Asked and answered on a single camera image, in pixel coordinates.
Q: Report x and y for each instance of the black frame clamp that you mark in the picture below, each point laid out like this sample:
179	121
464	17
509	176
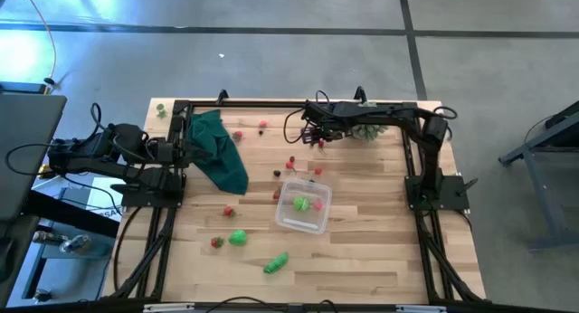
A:
360	94
222	96

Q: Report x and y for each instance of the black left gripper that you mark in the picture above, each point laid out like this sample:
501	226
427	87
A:
169	152

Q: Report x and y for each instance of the grey metal side table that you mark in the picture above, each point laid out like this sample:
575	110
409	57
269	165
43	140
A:
543	150

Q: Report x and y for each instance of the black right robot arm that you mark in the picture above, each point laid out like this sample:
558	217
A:
384	117

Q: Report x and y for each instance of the green toy cabbage white veins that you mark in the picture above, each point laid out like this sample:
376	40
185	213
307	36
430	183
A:
237	238

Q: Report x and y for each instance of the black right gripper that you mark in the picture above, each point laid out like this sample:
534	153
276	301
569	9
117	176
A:
325	116

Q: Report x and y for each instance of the dark green cloth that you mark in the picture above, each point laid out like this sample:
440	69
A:
221	168

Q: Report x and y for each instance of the white paper label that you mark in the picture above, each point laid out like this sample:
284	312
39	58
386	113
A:
101	200

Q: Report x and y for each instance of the black bulky floor object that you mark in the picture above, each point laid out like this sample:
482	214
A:
16	258

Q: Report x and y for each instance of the green artificial succulent plant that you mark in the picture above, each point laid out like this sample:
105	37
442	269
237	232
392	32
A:
368	132

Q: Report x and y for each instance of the small green toy leaf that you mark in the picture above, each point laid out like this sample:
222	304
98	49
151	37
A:
160	108

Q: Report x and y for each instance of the black desk leg bar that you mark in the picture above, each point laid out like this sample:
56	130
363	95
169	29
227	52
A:
68	213

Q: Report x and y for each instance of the smooth round green toy vegetable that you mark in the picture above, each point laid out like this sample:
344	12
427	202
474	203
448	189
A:
300	204

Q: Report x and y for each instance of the pink toy berry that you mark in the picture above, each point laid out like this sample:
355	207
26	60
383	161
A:
318	205
262	123

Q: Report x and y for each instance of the green toy pea pod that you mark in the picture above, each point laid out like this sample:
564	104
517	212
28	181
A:
276	263

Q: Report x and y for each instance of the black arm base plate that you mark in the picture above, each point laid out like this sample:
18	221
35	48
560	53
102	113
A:
135	199
452	197

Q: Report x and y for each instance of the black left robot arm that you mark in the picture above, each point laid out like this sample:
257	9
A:
90	163

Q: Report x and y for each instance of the grey side desk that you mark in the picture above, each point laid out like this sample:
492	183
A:
27	154

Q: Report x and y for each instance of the black aluminium table frame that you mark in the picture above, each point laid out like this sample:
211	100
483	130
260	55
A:
253	104

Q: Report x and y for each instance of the clear plastic tupperware container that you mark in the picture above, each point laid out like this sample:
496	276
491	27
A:
312	220

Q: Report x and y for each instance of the white table edge clamp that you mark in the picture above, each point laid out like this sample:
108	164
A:
420	309
167	308

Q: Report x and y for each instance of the red toy strawberry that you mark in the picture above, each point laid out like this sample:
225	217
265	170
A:
217	242
237	135
229	211
276	195

